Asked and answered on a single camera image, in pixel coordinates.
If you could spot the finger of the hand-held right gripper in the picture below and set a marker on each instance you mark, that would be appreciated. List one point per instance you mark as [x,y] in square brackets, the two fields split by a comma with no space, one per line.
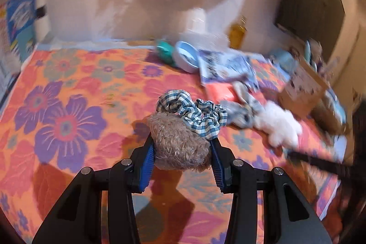
[314,161]

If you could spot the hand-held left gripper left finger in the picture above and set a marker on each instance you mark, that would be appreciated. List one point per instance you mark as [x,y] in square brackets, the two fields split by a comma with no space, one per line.
[147,166]

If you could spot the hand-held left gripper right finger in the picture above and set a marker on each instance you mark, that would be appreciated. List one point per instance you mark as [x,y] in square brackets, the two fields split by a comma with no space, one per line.
[218,172]

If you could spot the brown fuzzy plush toy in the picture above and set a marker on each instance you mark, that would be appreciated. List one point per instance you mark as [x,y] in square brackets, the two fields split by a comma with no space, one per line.
[177,144]

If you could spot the blue checkered scrunchie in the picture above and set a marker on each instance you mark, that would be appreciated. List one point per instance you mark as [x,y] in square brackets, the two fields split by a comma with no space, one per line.
[200,115]

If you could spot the cardboard box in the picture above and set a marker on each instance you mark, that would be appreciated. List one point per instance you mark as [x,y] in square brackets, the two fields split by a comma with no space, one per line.
[303,86]

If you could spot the blue cloth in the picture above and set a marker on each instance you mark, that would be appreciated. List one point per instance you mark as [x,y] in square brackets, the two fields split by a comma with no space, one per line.
[284,59]

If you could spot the pink flat packet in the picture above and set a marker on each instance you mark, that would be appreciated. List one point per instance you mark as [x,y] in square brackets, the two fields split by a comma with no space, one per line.
[223,92]

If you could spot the floral orange tablecloth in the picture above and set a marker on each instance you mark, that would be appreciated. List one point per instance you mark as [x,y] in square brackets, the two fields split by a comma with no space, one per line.
[71,118]

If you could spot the blue patterned plastic packet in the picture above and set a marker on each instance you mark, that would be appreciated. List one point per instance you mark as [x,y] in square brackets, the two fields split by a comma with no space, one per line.
[223,66]

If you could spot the light teal bottle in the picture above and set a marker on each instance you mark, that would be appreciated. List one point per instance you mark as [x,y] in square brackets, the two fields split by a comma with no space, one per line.
[307,49]

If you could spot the light blue bowl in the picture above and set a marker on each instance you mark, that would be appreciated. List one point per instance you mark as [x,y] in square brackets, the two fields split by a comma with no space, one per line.
[185,56]

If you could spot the teal round container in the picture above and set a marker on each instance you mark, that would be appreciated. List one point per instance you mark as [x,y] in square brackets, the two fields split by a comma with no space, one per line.
[165,51]

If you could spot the amber glass bottle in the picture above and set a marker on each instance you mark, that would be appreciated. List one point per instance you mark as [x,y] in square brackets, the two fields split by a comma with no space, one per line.
[238,34]

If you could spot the dark wooden panel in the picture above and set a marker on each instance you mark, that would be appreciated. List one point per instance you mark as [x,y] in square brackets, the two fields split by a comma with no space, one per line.
[314,4]

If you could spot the blue wall poster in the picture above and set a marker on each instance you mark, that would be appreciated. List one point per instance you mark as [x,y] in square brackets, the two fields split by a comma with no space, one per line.
[20,21]

